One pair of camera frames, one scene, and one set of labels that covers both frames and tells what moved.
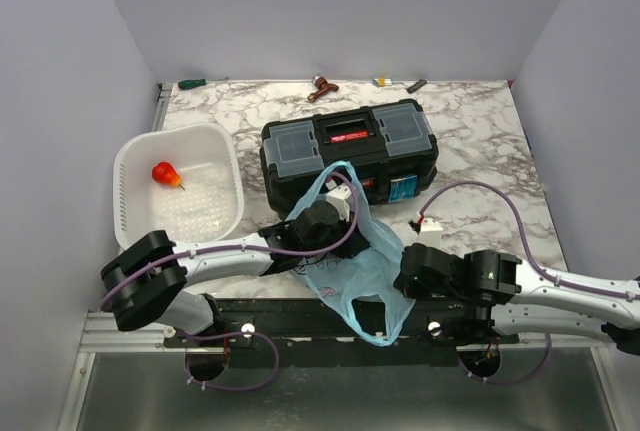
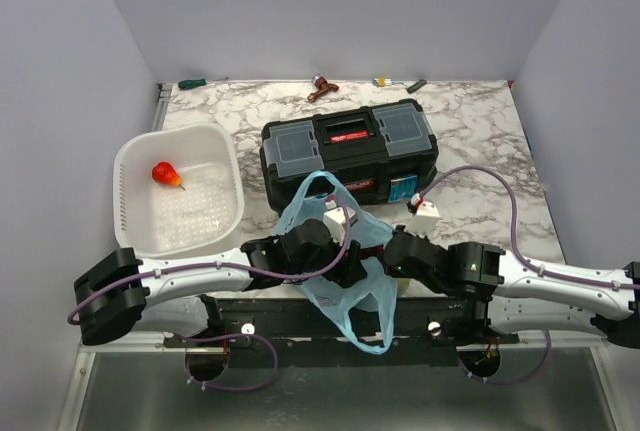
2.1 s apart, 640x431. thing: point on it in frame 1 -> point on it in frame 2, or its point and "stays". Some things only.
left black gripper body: [339, 231] -> [340, 274]
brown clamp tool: [321, 82] stays
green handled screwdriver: [188, 84] stays
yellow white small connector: [382, 82] stays
